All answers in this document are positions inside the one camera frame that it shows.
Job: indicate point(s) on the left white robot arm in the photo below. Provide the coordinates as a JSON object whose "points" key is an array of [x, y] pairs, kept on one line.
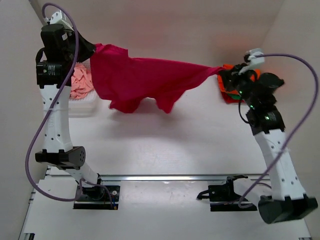
{"points": [[55, 64]]}

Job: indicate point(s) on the red folded t shirt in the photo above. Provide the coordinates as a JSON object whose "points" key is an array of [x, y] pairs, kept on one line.
{"points": [[228, 99]]}

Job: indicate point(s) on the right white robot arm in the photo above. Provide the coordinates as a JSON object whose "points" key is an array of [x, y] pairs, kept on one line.
{"points": [[286, 200]]}

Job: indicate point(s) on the magenta t shirt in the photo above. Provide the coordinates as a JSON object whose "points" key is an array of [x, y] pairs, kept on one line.
{"points": [[125, 81]]}

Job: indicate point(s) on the white plastic basket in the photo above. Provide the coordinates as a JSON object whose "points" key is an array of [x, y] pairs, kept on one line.
{"points": [[80, 108]]}

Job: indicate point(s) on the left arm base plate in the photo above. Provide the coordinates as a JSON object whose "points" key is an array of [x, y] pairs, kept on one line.
{"points": [[97, 198]]}

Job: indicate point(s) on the orange folded t shirt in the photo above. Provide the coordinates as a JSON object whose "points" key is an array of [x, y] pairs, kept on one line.
{"points": [[222, 85]]}

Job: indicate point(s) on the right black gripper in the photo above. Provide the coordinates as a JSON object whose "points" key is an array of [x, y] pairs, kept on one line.
{"points": [[230, 76]]}

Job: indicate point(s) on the pink t shirt in basket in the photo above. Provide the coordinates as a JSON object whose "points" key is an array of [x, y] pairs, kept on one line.
{"points": [[81, 82]]}

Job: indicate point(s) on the green folded t shirt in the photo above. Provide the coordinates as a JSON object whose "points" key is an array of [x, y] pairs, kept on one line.
{"points": [[235, 96]]}

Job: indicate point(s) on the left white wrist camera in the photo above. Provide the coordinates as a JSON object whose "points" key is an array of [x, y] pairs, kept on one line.
{"points": [[59, 18]]}

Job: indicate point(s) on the aluminium table rail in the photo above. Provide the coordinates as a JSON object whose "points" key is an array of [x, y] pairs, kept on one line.
{"points": [[161, 178]]}

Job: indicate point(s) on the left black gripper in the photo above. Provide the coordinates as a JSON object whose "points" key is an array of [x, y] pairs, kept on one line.
{"points": [[89, 49]]}

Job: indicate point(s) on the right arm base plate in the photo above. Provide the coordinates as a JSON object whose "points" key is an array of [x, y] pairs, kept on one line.
{"points": [[222, 197]]}

